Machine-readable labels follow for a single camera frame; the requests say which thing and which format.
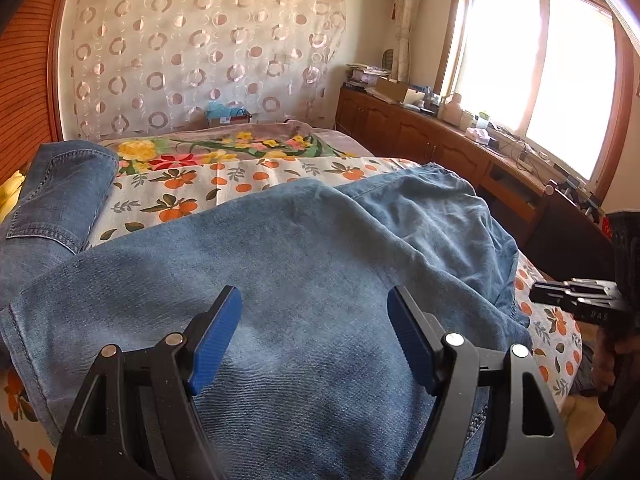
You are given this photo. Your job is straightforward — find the light blue denim jeans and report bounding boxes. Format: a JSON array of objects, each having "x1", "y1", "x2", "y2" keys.
[{"x1": 1, "y1": 164, "x2": 530, "y2": 479}]

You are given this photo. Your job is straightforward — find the person's right hand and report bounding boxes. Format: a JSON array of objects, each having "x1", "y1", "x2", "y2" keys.
[{"x1": 591, "y1": 327, "x2": 639, "y2": 392}]

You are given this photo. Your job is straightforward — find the wooden chair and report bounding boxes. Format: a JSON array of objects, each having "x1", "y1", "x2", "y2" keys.
[{"x1": 521, "y1": 181, "x2": 615, "y2": 281}]

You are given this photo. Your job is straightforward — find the wooden sideboard cabinet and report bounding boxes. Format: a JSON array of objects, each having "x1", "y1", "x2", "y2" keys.
[{"x1": 335, "y1": 84, "x2": 551, "y2": 249}]

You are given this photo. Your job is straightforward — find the dark blue folded jeans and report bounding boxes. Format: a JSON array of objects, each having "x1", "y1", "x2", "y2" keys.
[{"x1": 1, "y1": 140, "x2": 119, "y2": 307}]

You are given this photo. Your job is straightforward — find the orange print bed sheet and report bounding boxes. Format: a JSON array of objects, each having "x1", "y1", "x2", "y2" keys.
[{"x1": 0, "y1": 155, "x2": 584, "y2": 480}]

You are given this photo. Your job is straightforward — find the pink bottle on sideboard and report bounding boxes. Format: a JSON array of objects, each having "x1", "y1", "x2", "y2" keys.
[{"x1": 440, "y1": 92, "x2": 463, "y2": 127}]

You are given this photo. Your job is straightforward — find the yellow plush toy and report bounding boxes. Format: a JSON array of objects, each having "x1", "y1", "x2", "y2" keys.
[{"x1": 0, "y1": 170, "x2": 25, "y2": 222}]

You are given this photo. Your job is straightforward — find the open cardboard box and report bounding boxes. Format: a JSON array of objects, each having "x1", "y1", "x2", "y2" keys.
[{"x1": 374, "y1": 77, "x2": 425, "y2": 104}]

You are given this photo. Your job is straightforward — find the cardboard box with blue items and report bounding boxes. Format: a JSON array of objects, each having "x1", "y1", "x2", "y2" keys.
[{"x1": 205, "y1": 102, "x2": 252, "y2": 127}]

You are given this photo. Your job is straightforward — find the pink floral blanket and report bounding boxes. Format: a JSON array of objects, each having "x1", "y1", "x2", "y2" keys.
[{"x1": 101, "y1": 120, "x2": 371, "y2": 176}]

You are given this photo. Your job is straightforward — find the stack of papers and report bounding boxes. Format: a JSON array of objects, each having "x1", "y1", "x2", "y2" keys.
[{"x1": 345, "y1": 63, "x2": 390, "y2": 88}]

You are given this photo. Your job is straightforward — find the circle pattern sheer curtain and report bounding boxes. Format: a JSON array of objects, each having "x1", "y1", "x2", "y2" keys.
[{"x1": 58, "y1": 0, "x2": 346, "y2": 141}]

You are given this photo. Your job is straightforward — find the beige side curtain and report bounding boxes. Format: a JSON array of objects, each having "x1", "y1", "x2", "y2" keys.
[{"x1": 392, "y1": 0, "x2": 420, "y2": 82}]

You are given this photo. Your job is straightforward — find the wooden louvered wardrobe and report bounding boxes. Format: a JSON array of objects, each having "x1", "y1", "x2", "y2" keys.
[{"x1": 0, "y1": 0, "x2": 66, "y2": 180}]

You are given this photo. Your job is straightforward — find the window with wooden frame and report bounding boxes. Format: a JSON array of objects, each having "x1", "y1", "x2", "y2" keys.
[{"x1": 435, "y1": 0, "x2": 634, "y2": 200}]

